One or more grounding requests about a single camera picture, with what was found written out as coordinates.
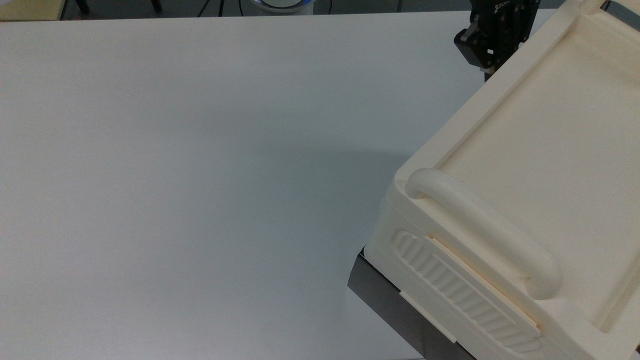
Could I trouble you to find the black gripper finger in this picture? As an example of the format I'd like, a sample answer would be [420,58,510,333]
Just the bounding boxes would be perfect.
[482,59,504,83]
[453,24,484,66]

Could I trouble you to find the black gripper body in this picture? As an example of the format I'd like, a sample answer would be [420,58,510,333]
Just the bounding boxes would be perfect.
[469,0,542,64]

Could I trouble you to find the cream plastic lidded box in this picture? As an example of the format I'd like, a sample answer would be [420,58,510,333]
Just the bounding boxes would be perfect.
[363,0,640,360]

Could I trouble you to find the dark grey box base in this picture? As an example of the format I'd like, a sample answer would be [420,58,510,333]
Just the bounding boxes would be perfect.
[347,248,477,360]

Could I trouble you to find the tan side table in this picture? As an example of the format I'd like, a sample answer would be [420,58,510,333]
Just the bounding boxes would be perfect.
[0,0,67,22]

